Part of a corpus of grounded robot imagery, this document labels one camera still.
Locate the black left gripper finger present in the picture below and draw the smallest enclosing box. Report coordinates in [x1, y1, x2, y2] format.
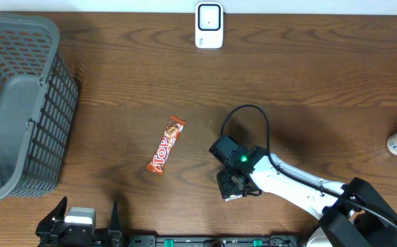
[37, 196, 67, 228]
[108, 200, 121, 233]

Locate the orange chocolate bar wrapper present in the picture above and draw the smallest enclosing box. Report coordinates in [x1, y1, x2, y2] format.
[146, 115, 186, 174]

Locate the orange snack box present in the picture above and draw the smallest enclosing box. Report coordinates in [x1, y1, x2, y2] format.
[225, 194, 243, 202]

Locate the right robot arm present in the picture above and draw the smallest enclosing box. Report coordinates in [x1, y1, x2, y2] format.
[209, 135, 397, 246]

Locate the white barcode scanner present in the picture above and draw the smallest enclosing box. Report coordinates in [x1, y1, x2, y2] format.
[195, 2, 224, 49]

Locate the grey plastic basket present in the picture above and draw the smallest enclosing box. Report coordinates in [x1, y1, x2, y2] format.
[0, 13, 79, 200]

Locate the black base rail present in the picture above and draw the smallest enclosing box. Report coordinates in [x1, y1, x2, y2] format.
[123, 235, 304, 247]

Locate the black right cable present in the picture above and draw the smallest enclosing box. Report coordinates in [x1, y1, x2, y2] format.
[220, 104, 397, 247]

